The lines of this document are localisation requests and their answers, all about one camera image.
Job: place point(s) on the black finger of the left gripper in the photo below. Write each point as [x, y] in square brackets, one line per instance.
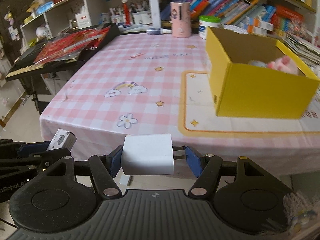
[21, 162]

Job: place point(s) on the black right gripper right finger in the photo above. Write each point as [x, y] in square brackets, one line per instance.
[206, 168]

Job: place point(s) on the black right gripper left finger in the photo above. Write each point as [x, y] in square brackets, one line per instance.
[103, 171]

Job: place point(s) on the white charger plug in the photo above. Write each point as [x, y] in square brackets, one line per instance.
[147, 155]

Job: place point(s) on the large pink plush toy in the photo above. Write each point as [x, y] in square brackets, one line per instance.
[284, 64]

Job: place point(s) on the small silver box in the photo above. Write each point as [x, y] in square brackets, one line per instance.
[62, 139]

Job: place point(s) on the yellow cardboard box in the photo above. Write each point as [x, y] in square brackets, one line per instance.
[240, 89]

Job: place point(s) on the pink checkered tablecloth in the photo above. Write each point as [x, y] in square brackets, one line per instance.
[140, 84]

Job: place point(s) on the tape roll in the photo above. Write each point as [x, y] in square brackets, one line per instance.
[257, 63]

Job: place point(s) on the black electronic keyboard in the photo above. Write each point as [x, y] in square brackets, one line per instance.
[24, 66]

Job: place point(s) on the red plastic bag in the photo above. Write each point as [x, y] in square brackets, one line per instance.
[70, 46]

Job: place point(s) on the white quilted pouch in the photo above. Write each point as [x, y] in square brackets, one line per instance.
[234, 29]

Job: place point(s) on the clear spray bottle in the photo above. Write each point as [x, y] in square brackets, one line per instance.
[158, 31]

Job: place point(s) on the white jar green lid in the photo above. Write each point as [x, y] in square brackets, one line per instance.
[206, 22]

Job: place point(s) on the orange white medicine boxes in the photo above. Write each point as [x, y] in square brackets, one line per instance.
[256, 26]

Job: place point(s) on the red white figurine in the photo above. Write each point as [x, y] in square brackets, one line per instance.
[126, 12]

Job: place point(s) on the pink cylindrical humidifier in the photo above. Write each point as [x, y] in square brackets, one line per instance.
[180, 19]

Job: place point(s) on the stack of papers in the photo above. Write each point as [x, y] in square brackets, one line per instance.
[306, 51]

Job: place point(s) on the white pen holder cups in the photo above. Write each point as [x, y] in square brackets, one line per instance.
[141, 17]

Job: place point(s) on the row of leaning books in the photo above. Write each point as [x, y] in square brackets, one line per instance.
[232, 12]

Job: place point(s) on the white bookshelf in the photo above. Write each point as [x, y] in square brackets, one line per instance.
[80, 14]

